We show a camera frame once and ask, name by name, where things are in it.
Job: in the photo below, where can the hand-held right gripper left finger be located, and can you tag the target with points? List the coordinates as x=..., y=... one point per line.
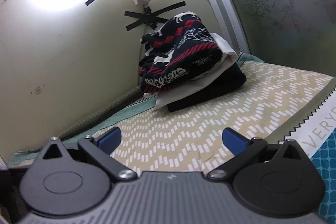
x=110, y=140

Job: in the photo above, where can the frosted glass sliding window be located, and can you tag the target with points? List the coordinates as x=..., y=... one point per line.
x=283, y=8

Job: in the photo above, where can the black tape cross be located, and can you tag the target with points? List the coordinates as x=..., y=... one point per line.
x=149, y=18

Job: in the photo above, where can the black red white knit sweater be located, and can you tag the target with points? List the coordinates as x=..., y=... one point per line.
x=181, y=50

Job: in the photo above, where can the white garment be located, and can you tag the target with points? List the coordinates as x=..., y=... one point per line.
x=223, y=47

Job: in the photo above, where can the black garment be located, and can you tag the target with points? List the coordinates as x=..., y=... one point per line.
x=218, y=85

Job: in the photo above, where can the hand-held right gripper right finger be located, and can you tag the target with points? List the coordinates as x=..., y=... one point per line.
x=233, y=141

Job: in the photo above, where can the zigzag patterned bed cover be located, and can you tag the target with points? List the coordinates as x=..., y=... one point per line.
x=223, y=113

